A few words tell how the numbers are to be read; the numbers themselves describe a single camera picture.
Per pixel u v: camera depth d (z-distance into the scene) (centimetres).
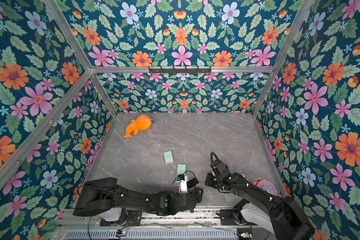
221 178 65
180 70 93
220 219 74
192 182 84
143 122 106
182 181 71
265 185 83
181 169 89
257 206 58
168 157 93
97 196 46
